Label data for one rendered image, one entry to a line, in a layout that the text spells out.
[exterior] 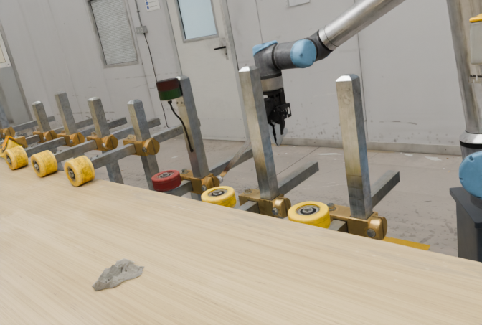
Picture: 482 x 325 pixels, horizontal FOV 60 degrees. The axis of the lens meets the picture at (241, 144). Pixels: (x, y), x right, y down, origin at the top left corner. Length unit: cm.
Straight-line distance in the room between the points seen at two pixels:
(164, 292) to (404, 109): 317
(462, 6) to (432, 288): 76
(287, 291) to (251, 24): 378
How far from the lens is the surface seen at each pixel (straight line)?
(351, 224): 94
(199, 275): 70
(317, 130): 409
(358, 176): 88
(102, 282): 76
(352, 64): 376
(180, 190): 121
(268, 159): 102
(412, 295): 61
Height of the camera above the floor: 127
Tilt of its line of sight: 16 degrees down
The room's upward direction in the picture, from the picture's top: 11 degrees counter-clockwise
